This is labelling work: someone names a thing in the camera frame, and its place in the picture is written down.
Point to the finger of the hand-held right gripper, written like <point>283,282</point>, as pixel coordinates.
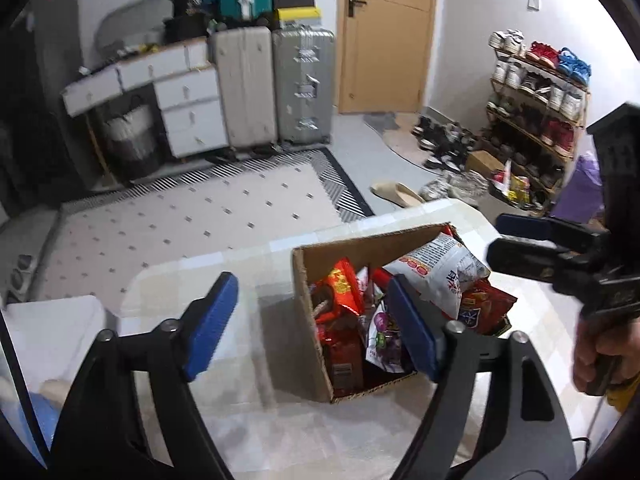
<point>530,262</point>
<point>525,225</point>

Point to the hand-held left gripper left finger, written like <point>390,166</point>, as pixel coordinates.
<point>212,325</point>

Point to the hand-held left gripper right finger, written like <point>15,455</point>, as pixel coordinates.
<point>412,330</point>

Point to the pile of snack packets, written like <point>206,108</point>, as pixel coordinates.
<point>440,265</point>

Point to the brown cardboard box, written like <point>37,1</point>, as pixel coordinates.
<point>310,345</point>

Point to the person's right hand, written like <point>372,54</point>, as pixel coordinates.
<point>625,355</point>

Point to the white bin with trash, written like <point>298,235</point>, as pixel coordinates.
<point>510,190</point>

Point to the purple bag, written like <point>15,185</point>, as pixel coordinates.
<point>577,195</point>

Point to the small brown carton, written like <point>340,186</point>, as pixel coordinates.
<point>484,162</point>

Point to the wooden shoe rack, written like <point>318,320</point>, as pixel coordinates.
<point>582,105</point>

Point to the patterned floor rug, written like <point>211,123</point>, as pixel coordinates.
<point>200,220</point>

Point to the pile of floor shoes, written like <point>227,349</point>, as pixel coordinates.
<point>445,145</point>

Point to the shoe rack with shoes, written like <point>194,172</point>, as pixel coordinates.
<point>535,85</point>

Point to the beige slipper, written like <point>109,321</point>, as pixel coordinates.
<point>395,194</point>

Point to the white side table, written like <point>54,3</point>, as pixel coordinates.
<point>55,330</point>

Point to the beige plate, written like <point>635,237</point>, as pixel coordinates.
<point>57,390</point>

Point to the grey door mat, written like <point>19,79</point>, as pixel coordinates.
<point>380,124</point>

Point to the stack of blue bowls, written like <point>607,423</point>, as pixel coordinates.
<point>42,420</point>

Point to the woven laundry basket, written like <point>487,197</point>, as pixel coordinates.
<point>127,140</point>

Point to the white drawer desk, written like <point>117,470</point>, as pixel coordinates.
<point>192,120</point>

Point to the wooden door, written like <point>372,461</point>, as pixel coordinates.
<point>385,50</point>

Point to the beige suitcase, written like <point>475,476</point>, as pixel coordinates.
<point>245,90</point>

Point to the silver suitcase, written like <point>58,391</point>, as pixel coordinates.
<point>302,85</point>

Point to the plain black bag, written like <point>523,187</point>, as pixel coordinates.
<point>185,27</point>

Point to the dark grey refrigerator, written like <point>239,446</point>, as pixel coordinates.
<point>60,60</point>

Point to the grey oval panel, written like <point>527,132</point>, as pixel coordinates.
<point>130,25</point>

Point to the black shoe box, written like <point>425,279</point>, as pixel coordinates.
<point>292,0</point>

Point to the white light switch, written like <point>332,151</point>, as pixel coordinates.
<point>534,3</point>

